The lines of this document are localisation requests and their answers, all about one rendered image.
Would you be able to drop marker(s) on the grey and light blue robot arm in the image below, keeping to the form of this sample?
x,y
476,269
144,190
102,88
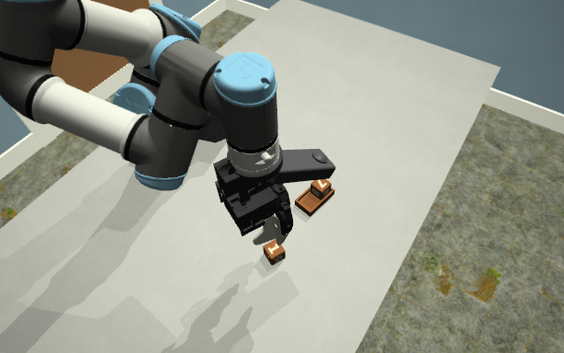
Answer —
x,y
160,145

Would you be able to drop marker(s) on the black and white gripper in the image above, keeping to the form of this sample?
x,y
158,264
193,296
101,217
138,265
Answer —
x,y
257,203

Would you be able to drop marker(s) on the brown number cube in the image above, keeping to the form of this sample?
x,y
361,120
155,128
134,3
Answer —
x,y
274,253
320,188

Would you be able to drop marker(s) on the orange wooden tray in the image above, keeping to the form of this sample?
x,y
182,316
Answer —
x,y
308,203

